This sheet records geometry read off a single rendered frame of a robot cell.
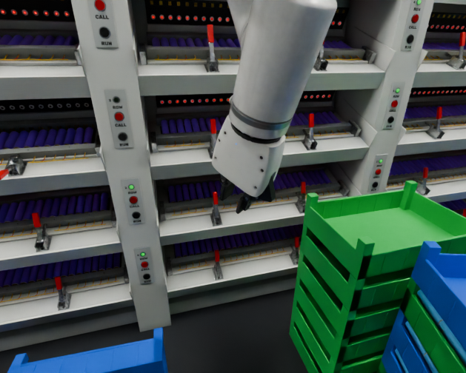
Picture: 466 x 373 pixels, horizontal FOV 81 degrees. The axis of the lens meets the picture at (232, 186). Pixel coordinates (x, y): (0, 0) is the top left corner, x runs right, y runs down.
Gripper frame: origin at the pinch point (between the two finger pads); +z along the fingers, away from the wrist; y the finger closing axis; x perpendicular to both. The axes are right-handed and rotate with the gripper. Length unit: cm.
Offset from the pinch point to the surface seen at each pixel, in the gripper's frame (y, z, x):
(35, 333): -30, 60, -38
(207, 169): -15.3, 11.5, 10.5
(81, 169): -33.0, 11.3, -12.2
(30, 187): -38.0, 15.1, -21.6
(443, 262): 34.3, 0.3, 17.3
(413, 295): 34.1, 6.3, 12.2
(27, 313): -31, 49, -36
